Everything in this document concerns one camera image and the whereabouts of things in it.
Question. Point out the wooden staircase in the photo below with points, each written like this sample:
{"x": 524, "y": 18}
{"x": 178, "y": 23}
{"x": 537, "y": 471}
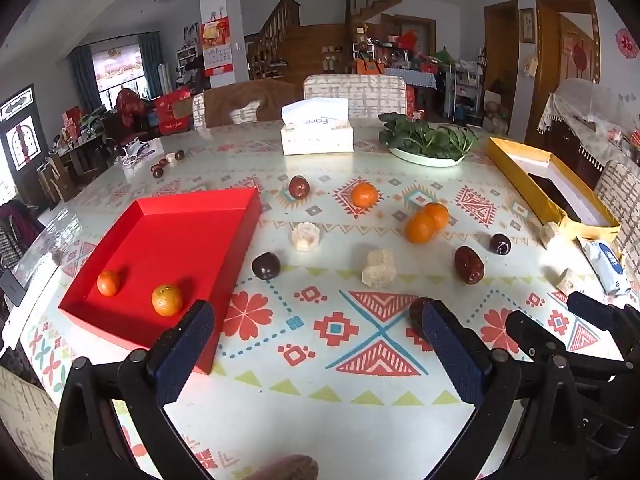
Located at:
{"x": 305, "y": 50}

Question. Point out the wooden door frame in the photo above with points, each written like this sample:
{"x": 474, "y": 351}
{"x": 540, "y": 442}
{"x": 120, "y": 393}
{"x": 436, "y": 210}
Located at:
{"x": 500, "y": 45}

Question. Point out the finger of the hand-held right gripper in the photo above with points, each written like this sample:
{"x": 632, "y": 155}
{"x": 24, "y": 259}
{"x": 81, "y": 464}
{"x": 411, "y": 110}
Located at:
{"x": 525, "y": 332}
{"x": 590, "y": 307}

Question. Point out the window with blue curtains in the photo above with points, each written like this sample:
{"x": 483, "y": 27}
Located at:
{"x": 120, "y": 67}

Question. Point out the brown chair back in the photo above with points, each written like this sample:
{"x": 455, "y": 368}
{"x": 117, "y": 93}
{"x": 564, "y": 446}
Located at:
{"x": 225, "y": 105}

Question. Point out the red tray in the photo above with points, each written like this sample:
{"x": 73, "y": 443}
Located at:
{"x": 170, "y": 240}

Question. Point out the white oval plate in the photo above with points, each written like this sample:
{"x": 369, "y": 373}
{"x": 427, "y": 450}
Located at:
{"x": 425, "y": 156}

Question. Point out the dark plum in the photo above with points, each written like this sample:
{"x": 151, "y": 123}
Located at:
{"x": 265, "y": 266}
{"x": 500, "y": 244}

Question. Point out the cabinet with lace cover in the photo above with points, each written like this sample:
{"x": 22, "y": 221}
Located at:
{"x": 585, "y": 110}

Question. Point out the red cloth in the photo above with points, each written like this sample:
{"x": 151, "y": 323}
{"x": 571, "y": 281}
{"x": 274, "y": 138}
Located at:
{"x": 131, "y": 105}

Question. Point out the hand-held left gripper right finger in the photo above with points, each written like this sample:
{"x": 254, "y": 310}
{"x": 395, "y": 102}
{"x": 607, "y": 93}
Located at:
{"x": 452, "y": 355}

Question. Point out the red gift box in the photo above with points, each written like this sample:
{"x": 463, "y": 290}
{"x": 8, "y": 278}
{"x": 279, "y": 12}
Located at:
{"x": 175, "y": 110}

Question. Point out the red paper wall decoration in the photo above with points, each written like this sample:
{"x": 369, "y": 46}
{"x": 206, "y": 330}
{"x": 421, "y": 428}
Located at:
{"x": 627, "y": 42}

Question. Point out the red wall calendar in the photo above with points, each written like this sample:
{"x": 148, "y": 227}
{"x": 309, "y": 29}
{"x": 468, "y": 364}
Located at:
{"x": 217, "y": 45}

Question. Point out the yellow box lid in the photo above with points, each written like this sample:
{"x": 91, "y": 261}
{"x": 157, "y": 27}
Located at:
{"x": 520, "y": 167}

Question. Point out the small orange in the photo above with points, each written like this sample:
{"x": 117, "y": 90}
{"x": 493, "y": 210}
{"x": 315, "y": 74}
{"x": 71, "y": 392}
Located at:
{"x": 108, "y": 282}
{"x": 166, "y": 300}

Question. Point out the white tissue box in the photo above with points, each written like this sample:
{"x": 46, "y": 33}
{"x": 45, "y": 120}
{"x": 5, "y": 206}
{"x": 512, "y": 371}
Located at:
{"x": 316, "y": 130}

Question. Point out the grey patterned chair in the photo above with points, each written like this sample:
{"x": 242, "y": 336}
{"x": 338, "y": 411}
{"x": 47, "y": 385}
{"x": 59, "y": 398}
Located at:
{"x": 620, "y": 185}

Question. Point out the open wooden door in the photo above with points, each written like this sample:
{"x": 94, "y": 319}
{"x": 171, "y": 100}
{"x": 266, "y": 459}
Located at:
{"x": 570, "y": 40}

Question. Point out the blue white packet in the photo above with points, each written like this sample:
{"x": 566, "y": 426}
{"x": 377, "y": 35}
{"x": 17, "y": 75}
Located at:
{"x": 605, "y": 260}

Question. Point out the white papers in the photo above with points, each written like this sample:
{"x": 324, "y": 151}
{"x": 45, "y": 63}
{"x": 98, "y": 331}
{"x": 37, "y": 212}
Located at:
{"x": 137, "y": 151}

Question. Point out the person's left hand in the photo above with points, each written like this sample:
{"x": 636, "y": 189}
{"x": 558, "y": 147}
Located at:
{"x": 287, "y": 467}

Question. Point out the dark framed glass door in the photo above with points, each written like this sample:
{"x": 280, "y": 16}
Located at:
{"x": 20, "y": 135}

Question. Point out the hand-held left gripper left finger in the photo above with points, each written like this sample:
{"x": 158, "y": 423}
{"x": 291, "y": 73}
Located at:
{"x": 185, "y": 355}

